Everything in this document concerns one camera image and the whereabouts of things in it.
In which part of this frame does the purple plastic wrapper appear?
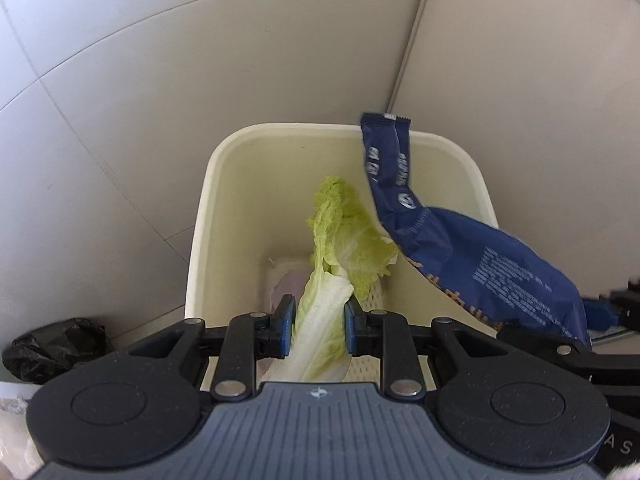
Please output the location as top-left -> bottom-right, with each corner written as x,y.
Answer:
270,269 -> 309,308

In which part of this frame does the green cabbage leaf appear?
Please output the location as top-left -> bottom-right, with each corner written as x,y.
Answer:
262,177 -> 398,382

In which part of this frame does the dark blue snack bag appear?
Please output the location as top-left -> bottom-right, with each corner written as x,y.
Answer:
360,113 -> 590,344

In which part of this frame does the white foam net sleeve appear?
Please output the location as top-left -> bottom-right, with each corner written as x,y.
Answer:
343,280 -> 386,385

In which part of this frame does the cream plastic trash bin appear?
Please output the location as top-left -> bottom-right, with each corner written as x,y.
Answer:
186,124 -> 498,335

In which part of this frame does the black plastic bag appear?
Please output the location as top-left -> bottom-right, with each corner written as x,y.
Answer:
1,318 -> 114,386

